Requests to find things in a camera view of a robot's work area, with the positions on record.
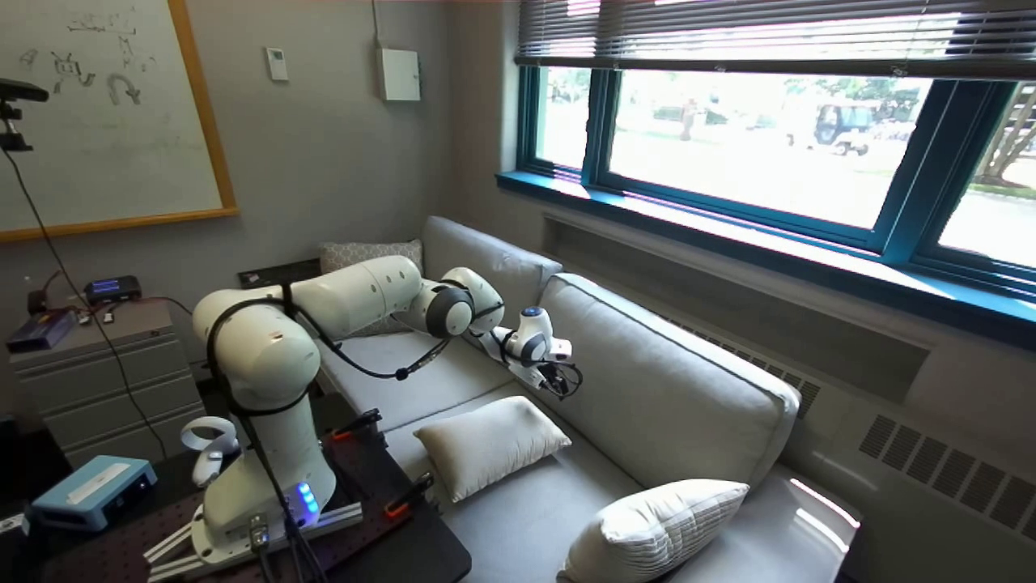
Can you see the black robot table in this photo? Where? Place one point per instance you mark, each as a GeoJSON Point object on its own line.
{"type": "Point", "coordinates": [400, 538]}

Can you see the wall vent grille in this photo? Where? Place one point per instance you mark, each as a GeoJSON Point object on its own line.
{"type": "Point", "coordinates": [951, 474]}

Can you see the wood framed whiteboard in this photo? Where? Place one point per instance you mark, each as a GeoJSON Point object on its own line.
{"type": "Point", "coordinates": [99, 108]}

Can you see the black camera on stand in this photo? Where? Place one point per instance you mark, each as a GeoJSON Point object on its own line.
{"type": "Point", "coordinates": [19, 97]}

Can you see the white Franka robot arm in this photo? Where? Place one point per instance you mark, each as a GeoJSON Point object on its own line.
{"type": "Point", "coordinates": [271, 358]}

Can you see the light grey fabric couch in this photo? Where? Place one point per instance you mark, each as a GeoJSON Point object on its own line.
{"type": "Point", "coordinates": [649, 390]}

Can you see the wide teal framed window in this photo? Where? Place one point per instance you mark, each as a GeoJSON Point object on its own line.
{"type": "Point", "coordinates": [757, 151]}

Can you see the light grey drawer cabinet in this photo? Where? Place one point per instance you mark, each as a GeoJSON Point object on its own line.
{"type": "Point", "coordinates": [99, 390]}

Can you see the light blue box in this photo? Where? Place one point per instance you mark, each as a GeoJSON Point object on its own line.
{"type": "Point", "coordinates": [92, 491]}

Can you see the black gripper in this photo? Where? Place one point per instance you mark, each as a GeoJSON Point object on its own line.
{"type": "Point", "coordinates": [551, 371]}

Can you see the white wall thermostat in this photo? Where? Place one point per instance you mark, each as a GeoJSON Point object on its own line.
{"type": "Point", "coordinates": [278, 67]}

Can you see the white mug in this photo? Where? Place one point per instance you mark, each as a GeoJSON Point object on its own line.
{"type": "Point", "coordinates": [210, 446]}

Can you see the grey window blinds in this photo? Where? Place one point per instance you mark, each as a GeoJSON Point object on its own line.
{"type": "Point", "coordinates": [757, 34]}

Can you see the blue flat book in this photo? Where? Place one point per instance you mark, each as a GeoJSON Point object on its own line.
{"type": "Point", "coordinates": [45, 330]}

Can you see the small black electronic device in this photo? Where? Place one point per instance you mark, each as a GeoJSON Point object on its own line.
{"type": "Point", "coordinates": [113, 288]}

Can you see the black side table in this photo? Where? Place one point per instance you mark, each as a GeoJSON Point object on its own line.
{"type": "Point", "coordinates": [278, 272]}

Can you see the small cream pleated pillow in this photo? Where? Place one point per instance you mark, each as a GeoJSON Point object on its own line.
{"type": "Point", "coordinates": [659, 530]}
{"type": "Point", "coordinates": [486, 441]}

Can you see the white wall box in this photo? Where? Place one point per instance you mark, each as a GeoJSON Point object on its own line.
{"type": "Point", "coordinates": [400, 71]}

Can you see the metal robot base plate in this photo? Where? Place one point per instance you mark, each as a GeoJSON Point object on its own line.
{"type": "Point", "coordinates": [196, 545]}

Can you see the red black clamp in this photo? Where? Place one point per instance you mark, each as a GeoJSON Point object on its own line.
{"type": "Point", "coordinates": [352, 425]}
{"type": "Point", "coordinates": [410, 497]}

